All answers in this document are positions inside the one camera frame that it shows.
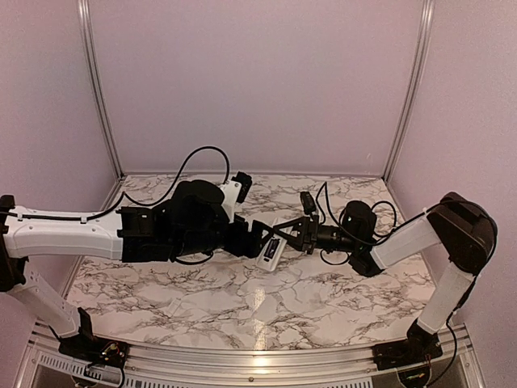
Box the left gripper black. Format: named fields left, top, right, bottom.
left=173, top=214, right=276, bottom=257

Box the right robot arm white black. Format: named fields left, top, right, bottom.
left=272, top=192, right=498, bottom=362

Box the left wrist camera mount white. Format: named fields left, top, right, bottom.
left=220, top=180, right=242, bottom=223

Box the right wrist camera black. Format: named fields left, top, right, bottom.
left=300, top=191, right=317, bottom=216

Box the front aluminium rail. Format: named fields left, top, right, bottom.
left=14, top=322, right=486, bottom=387

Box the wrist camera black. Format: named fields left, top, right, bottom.
left=232, top=171, right=253, bottom=204
left=300, top=191, right=317, bottom=216

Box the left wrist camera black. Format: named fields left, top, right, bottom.
left=232, top=171, right=253, bottom=204

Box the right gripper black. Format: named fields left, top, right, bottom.
left=275, top=214, right=359, bottom=254

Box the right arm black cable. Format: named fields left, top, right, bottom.
left=314, top=181, right=429, bottom=266

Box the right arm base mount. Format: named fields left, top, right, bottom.
left=372, top=339, right=443, bottom=371

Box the left aluminium frame post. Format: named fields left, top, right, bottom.
left=77, top=0, right=124, bottom=179

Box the right aluminium frame post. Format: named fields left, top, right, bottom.
left=382, top=0, right=435, bottom=185

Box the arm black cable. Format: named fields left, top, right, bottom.
left=314, top=181, right=429, bottom=266
left=0, top=145, right=233, bottom=223

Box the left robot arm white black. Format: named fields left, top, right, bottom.
left=1, top=179, right=271, bottom=360

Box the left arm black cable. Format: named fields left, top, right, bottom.
left=0, top=145, right=233, bottom=223

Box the white battery cover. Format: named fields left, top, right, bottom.
left=166, top=298, right=181, bottom=316

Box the white remote control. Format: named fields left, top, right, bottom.
left=255, top=234, right=287, bottom=272

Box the aluminium frame post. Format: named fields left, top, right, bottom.
left=77, top=0, right=124, bottom=179
left=382, top=0, right=435, bottom=185

